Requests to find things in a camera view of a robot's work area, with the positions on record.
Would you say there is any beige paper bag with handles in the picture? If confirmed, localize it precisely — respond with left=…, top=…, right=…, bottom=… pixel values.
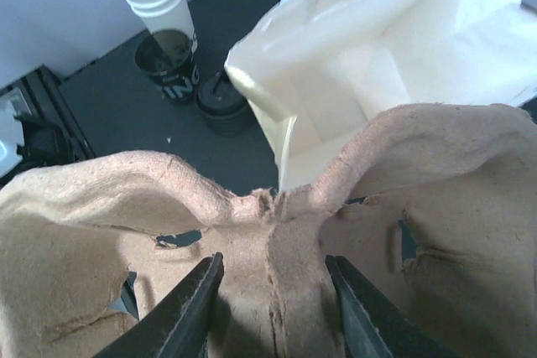
left=225, top=0, right=536, bottom=190

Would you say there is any brown cardboard cup carrier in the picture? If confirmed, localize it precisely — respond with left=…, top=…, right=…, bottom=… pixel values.
left=1, top=104, right=536, bottom=357

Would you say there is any stack of black cup lids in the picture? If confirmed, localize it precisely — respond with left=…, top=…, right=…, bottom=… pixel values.
left=196, top=70, right=255, bottom=137

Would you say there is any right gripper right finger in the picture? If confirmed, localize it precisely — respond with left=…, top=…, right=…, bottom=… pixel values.
left=326, top=255, right=456, bottom=358

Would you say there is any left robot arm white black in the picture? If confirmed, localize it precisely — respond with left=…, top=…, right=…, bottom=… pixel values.
left=1, top=66, right=95, bottom=185

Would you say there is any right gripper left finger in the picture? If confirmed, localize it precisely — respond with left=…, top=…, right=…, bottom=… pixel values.
left=96, top=252, right=224, bottom=358

